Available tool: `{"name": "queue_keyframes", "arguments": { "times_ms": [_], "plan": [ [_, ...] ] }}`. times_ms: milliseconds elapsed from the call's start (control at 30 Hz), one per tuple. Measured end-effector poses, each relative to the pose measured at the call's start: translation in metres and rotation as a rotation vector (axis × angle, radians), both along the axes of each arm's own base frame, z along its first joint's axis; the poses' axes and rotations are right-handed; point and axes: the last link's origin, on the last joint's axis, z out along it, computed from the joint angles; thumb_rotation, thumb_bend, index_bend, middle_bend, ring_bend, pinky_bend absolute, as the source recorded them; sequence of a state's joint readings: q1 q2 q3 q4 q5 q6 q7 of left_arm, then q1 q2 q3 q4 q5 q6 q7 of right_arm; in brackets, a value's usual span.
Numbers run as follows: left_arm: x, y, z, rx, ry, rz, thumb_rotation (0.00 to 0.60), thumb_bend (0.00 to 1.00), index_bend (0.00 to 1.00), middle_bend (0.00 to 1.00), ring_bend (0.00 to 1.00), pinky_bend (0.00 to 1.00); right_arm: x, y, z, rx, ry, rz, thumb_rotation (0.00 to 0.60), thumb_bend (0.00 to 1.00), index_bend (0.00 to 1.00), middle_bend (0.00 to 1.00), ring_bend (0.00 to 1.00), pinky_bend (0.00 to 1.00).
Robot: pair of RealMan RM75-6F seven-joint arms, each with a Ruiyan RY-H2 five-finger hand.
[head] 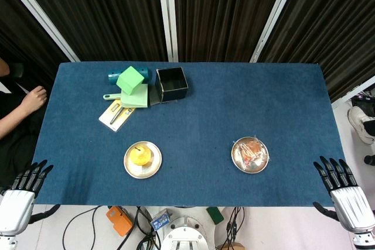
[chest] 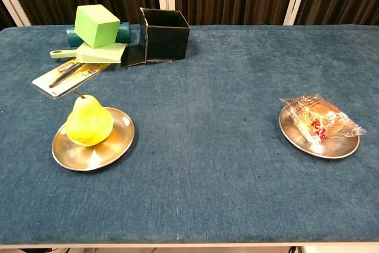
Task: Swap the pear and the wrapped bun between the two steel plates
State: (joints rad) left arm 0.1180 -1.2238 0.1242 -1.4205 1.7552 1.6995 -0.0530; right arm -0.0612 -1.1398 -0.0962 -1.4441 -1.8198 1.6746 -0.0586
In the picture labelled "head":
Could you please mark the pastry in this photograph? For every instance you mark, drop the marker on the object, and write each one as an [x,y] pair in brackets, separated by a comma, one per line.
[249,153]

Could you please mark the black bag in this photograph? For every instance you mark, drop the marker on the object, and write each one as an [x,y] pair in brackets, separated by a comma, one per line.
[363,102]

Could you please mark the white frame post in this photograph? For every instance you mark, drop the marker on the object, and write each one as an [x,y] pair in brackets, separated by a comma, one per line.
[167,13]
[38,13]
[354,92]
[275,15]

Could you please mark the orange device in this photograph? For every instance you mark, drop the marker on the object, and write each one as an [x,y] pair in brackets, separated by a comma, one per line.
[120,221]

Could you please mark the black open square box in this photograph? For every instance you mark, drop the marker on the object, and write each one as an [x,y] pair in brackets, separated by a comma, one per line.
[173,93]

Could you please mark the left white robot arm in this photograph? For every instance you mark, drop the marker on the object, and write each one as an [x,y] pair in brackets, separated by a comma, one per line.
[7,241]

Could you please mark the brown wooden piece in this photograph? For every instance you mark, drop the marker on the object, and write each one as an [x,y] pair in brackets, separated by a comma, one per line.
[234,246]

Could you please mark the yellow pen blister pack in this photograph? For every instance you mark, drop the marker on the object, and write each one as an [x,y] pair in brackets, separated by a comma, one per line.
[109,119]

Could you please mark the dark teal chair part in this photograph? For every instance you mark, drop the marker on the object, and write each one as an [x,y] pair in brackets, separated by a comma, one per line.
[17,70]

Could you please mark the blue white label box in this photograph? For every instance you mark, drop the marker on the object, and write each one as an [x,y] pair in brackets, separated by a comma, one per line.
[160,222]

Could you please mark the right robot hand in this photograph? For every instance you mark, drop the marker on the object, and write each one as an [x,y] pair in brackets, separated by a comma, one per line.
[351,209]

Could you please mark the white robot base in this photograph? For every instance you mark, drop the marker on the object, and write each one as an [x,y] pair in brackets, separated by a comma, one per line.
[184,232]

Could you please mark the person's hand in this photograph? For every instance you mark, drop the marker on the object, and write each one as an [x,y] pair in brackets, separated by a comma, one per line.
[35,97]

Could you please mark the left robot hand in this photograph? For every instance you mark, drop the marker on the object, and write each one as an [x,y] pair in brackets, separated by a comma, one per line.
[16,212]

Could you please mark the green foam cube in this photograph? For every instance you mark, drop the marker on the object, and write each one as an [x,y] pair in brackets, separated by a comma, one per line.
[129,80]

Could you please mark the yellow toy pear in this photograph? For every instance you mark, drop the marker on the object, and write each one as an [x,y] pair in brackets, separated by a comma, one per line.
[141,156]

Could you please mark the black pleated curtain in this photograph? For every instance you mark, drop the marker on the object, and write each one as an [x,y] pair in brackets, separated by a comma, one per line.
[96,13]
[23,42]
[331,21]
[225,13]

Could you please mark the black caster wheel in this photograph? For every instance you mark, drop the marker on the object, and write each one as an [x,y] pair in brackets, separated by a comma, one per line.
[369,160]

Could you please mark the light green sticky notes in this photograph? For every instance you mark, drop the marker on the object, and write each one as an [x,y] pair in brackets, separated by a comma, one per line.
[136,100]

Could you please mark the round metal plate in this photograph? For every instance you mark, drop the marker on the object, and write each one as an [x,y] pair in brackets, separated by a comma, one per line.
[235,147]
[137,171]

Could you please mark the teal cylinder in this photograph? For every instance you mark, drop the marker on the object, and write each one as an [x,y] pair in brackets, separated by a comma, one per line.
[112,76]

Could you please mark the dark green block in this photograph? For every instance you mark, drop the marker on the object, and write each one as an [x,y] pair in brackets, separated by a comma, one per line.
[215,215]

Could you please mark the person's forearm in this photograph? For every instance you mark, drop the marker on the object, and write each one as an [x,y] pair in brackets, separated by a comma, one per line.
[11,122]

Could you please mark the blue table cloth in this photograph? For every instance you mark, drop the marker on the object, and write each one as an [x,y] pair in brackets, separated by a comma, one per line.
[205,109]

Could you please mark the white sneaker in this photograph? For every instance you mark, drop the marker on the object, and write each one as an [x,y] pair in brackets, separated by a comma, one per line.
[359,121]

